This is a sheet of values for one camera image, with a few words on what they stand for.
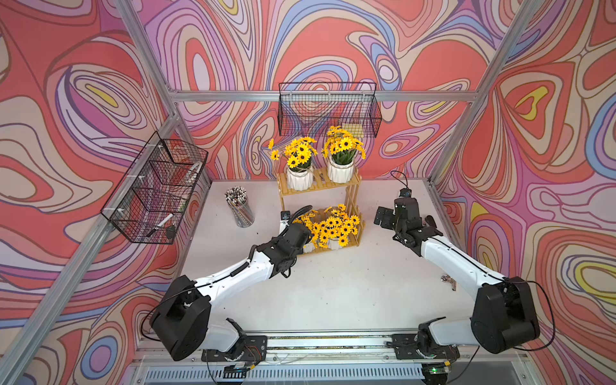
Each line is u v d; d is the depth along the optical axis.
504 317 0.41
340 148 0.70
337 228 0.84
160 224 0.73
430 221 0.98
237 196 0.90
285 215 0.72
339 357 0.73
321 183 0.82
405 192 0.76
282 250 0.63
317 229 0.80
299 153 0.69
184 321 0.41
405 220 0.65
